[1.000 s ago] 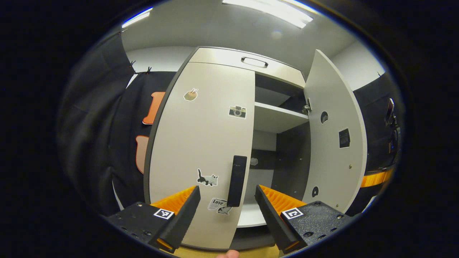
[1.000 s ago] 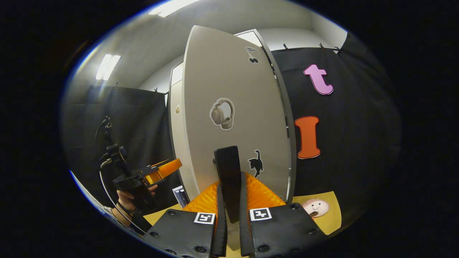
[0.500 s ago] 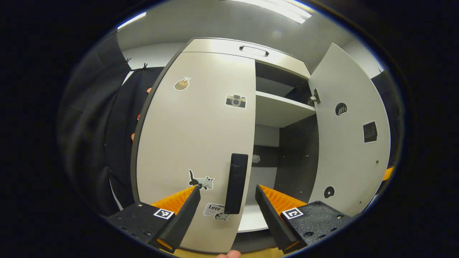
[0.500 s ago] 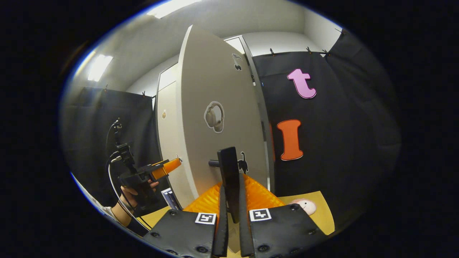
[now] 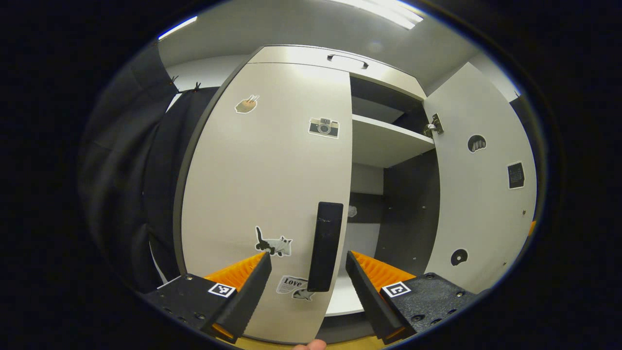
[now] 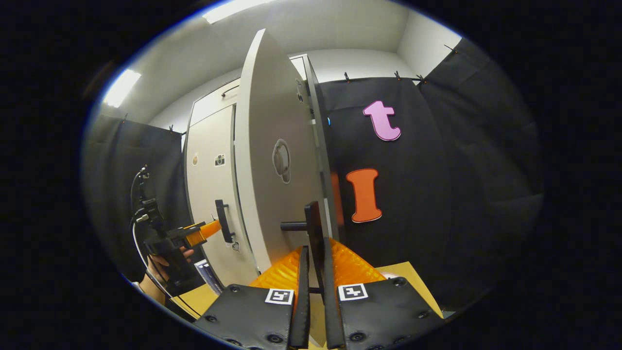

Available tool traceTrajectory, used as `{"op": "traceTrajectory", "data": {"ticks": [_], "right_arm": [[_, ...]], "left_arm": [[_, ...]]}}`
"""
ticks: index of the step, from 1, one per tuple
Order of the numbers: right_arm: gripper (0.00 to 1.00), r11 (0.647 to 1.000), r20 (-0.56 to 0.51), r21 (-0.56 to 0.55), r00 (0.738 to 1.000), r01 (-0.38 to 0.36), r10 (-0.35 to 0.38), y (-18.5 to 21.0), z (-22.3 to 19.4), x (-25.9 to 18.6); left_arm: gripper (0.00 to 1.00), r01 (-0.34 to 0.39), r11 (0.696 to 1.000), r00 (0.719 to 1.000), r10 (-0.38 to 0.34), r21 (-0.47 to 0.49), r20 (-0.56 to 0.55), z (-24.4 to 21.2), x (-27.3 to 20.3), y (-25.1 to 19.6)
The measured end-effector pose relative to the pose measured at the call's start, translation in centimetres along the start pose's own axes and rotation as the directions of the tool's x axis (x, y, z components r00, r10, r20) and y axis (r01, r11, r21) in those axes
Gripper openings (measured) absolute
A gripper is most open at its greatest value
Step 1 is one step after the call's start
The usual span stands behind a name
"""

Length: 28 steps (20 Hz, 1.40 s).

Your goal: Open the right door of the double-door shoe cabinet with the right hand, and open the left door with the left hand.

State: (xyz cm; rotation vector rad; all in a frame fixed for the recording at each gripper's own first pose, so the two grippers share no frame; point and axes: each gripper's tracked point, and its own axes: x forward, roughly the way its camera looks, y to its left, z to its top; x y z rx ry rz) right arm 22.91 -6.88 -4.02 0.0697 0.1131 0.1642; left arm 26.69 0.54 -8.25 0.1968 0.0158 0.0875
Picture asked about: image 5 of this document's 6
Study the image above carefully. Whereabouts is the metal door hinge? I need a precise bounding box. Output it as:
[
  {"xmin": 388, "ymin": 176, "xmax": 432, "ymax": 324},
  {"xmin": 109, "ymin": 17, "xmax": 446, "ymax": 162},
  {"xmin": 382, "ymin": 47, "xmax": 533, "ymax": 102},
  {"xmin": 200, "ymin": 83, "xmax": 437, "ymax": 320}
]
[{"xmin": 423, "ymin": 113, "xmax": 444, "ymax": 138}]

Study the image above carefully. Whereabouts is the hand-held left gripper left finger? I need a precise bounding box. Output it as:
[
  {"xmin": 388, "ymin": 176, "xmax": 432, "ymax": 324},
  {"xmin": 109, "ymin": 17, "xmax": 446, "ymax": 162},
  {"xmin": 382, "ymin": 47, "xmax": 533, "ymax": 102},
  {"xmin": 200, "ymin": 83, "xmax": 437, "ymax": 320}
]
[{"xmin": 146, "ymin": 251, "xmax": 273, "ymax": 344}]

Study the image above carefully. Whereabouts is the long ceiling light panel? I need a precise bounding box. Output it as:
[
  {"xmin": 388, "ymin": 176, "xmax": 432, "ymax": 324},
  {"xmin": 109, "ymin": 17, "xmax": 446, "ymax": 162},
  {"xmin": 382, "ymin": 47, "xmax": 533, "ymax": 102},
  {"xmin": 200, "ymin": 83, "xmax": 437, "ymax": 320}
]
[
  {"xmin": 335, "ymin": 0, "xmax": 423, "ymax": 30},
  {"xmin": 158, "ymin": 16, "xmax": 198, "ymax": 40}
]

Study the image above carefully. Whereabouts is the white double-door shoe cabinet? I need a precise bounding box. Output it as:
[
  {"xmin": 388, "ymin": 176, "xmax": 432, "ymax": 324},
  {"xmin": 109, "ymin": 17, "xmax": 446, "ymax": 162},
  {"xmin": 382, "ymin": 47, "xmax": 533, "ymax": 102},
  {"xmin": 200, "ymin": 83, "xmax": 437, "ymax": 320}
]
[{"xmin": 173, "ymin": 45, "xmax": 442, "ymax": 346}]

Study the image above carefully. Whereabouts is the white cabinet shelf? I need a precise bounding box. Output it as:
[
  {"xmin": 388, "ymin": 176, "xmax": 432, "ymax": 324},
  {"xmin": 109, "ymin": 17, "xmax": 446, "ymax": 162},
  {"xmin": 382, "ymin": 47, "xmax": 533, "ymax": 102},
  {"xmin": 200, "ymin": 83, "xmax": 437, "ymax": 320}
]
[{"xmin": 352, "ymin": 114, "xmax": 435, "ymax": 169}]

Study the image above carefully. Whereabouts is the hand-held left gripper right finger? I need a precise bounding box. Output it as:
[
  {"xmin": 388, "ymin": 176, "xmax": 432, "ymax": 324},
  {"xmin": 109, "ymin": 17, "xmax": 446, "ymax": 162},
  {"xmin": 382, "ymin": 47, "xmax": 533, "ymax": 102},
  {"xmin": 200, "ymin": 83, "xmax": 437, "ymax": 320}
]
[{"xmin": 346, "ymin": 251, "xmax": 479, "ymax": 346}]

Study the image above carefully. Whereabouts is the black backdrop cloth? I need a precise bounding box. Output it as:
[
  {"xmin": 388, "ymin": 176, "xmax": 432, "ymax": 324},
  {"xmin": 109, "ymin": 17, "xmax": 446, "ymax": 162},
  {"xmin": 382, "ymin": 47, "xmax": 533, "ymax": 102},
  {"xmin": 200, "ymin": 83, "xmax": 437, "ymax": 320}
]
[
  {"xmin": 509, "ymin": 93, "xmax": 541, "ymax": 146},
  {"xmin": 78, "ymin": 44, "xmax": 180, "ymax": 292},
  {"xmin": 143, "ymin": 87, "xmax": 219, "ymax": 282}
]

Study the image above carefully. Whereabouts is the white cabinet drawer front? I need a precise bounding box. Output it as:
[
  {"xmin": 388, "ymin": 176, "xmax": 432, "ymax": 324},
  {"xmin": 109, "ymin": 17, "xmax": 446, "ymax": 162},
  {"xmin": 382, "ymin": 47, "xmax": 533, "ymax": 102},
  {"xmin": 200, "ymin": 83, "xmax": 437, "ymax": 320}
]
[{"xmin": 248, "ymin": 45, "xmax": 427, "ymax": 100}]

